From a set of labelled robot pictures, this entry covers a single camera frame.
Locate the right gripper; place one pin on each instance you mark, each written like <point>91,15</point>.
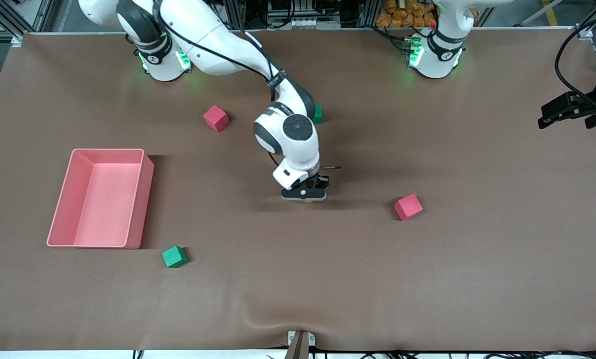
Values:
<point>322,179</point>

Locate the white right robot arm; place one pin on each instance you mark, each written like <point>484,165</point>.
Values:
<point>203,35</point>

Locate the green foam cube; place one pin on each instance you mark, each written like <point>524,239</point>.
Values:
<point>319,115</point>
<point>174,257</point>

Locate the pink foam cube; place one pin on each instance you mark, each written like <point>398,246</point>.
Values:
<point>408,207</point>
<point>216,118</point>

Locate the white terminal block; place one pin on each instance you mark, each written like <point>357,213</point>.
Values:
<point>306,23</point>

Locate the bag of orange objects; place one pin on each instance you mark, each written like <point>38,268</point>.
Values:
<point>407,15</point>

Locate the pink plastic tray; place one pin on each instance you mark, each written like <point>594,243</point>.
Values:
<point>108,209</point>

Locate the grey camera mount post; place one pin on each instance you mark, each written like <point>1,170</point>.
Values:
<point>298,345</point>

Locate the aluminium frame post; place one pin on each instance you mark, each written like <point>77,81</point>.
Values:
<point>237,12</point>
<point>368,12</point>

